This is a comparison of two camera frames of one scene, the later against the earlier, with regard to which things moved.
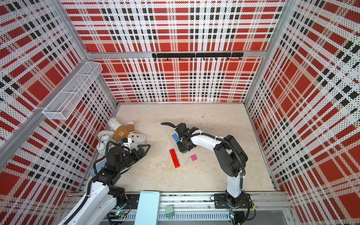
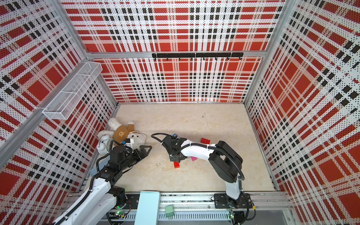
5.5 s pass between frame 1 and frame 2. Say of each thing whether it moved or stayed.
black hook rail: stayed
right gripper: moved
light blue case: stayed
